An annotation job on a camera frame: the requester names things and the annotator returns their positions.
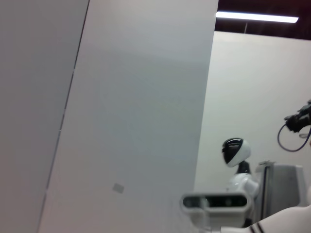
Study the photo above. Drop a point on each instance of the white and silver left arm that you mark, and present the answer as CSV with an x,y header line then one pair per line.
x,y
279,221

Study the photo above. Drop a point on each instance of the white humanoid robot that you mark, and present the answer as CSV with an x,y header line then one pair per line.
x,y
236,153

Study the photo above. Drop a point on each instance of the ceiling tube light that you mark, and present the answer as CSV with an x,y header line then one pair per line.
x,y
257,17

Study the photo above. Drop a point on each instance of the grey equipment cabinet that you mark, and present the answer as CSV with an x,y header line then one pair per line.
x,y
284,187

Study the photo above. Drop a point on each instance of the grey head camera bar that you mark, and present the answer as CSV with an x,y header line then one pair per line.
x,y
216,202

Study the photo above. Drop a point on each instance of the black video camera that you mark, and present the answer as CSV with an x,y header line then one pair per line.
x,y
298,119

